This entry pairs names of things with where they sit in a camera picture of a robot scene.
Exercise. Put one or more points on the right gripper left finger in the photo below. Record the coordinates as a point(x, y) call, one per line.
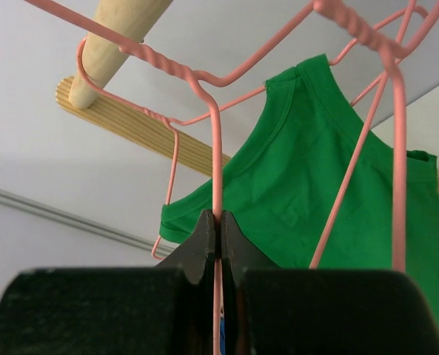
point(194, 260)

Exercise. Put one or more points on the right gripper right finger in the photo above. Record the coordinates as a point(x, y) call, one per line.
point(238, 256)

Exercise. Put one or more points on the green tank top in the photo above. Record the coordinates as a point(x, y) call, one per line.
point(281, 184)

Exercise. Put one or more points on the blue tank top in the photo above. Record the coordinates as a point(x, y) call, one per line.
point(222, 335)

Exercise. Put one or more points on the wooden clothes rack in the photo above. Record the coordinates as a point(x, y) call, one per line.
point(200, 34)

